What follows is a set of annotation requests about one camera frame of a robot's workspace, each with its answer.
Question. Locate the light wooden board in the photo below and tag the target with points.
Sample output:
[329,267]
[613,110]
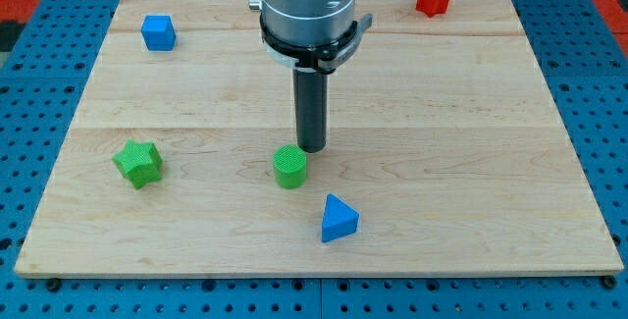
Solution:
[442,135]

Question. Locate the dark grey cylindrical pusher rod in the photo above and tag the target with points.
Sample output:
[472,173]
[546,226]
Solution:
[310,103]

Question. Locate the green cylinder block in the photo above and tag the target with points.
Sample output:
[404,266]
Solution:
[290,166]

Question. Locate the blue cube block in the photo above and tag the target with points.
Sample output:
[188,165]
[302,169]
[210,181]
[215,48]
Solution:
[158,33]

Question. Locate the green star block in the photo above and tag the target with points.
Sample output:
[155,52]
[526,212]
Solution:
[139,162]

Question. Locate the blue triangle block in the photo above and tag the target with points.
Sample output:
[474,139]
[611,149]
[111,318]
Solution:
[339,219]

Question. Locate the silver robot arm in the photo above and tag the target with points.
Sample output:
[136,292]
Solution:
[312,38]

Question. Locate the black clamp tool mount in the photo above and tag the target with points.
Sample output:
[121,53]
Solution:
[322,59]

